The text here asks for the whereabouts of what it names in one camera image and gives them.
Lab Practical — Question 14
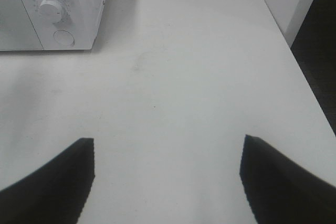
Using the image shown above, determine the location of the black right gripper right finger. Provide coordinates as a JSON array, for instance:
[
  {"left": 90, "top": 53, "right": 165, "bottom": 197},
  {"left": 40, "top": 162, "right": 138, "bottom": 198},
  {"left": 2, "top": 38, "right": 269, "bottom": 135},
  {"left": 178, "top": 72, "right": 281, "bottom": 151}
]
[{"left": 239, "top": 135, "right": 335, "bottom": 223}]

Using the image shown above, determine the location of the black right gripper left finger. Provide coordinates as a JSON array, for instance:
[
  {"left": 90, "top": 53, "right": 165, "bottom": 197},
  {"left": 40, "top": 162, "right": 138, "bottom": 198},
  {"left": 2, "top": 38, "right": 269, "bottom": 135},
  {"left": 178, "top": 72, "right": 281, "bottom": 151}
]
[{"left": 1, "top": 138, "right": 95, "bottom": 223}]

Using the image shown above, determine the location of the white round door button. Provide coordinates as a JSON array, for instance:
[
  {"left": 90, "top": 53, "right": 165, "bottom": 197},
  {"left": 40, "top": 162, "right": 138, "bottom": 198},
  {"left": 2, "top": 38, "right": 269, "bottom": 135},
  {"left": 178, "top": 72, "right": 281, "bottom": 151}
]
[{"left": 53, "top": 30, "right": 75, "bottom": 46}]

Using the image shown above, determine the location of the white microwave door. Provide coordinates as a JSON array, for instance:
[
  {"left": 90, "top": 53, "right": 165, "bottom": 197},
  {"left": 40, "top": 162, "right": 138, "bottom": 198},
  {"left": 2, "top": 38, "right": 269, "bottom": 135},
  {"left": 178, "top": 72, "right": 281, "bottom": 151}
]
[{"left": 1, "top": 0, "right": 43, "bottom": 51}]

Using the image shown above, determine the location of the white lower timer knob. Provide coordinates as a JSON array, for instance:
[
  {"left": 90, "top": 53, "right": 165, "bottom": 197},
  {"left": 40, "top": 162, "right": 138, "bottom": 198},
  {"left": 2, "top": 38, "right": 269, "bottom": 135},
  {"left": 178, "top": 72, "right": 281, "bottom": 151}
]
[{"left": 38, "top": 0, "right": 66, "bottom": 24}]

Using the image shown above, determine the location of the white microwave oven body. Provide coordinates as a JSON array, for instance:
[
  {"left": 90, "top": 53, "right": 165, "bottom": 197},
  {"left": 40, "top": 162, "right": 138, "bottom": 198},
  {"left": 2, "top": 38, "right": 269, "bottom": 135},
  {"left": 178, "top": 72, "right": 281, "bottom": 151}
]
[{"left": 22, "top": 0, "right": 106, "bottom": 50}]

